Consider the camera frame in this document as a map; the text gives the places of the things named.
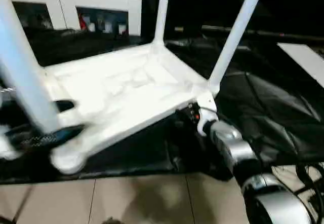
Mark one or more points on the white plastic table top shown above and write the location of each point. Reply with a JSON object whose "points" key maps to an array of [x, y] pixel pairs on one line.
{"points": [[114, 87]]}

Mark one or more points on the white plastic table leg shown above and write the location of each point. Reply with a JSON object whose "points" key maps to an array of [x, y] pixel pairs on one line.
{"points": [[25, 69], [238, 31], [162, 13]]}

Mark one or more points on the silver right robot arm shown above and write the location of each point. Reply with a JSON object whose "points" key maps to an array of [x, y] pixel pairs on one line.
{"points": [[240, 148]]}

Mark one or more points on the black mat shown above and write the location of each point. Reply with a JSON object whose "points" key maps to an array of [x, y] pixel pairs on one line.
{"points": [[265, 102]]}

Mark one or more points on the white cup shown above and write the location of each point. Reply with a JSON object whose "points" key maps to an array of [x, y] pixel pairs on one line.
{"points": [[91, 27]]}

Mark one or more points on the red bottle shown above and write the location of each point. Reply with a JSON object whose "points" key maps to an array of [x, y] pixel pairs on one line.
{"points": [[83, 22]]}

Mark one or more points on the small tan label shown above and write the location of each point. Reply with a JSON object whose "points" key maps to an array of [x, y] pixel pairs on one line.
{"points": [[178, 28]]}

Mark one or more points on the white textured jar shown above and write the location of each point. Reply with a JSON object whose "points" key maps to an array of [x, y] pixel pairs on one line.
{"points": [[108, 25]]}

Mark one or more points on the white cabinet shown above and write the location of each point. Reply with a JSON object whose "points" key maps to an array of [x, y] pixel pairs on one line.
{"points": [[65, 3]]}

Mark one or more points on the black backdrop cloth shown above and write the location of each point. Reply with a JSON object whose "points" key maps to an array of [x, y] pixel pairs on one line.
{"points": [[202, 1]]}

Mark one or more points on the dark metal rod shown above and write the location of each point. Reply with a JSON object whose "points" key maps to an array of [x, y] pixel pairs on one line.
{"points": [[278, 34]]}

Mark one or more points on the white flat panel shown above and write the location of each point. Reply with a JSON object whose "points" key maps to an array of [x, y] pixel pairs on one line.
{"points": [[303, 59]]}

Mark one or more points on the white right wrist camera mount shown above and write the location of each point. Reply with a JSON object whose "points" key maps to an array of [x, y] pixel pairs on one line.
{"points": [[210, 117]]}

